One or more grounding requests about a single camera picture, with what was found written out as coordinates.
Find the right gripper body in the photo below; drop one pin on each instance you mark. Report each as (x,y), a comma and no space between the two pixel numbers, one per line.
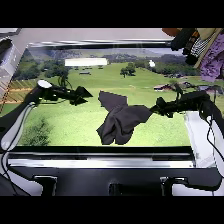
(164,107)

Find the dark grey garment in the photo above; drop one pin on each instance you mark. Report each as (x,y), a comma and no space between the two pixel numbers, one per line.
(121,121)

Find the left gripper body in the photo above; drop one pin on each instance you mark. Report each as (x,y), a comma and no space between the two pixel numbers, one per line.
(63,94)

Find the beige garment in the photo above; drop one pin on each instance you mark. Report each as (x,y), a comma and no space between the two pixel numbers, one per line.
(209,32)

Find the orange garment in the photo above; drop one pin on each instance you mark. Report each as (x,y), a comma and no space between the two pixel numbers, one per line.
(171,31)

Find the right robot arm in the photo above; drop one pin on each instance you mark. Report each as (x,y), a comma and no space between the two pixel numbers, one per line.
(203,133)

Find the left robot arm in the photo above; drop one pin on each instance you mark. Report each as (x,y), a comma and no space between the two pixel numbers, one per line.
(20,115)

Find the silver frame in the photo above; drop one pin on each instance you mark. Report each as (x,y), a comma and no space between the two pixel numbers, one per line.
(100,162)

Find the purple garment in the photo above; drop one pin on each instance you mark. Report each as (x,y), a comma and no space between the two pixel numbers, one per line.
(213,61)

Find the black and white checked garment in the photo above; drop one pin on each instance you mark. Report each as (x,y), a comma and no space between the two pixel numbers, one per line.
(201,45)

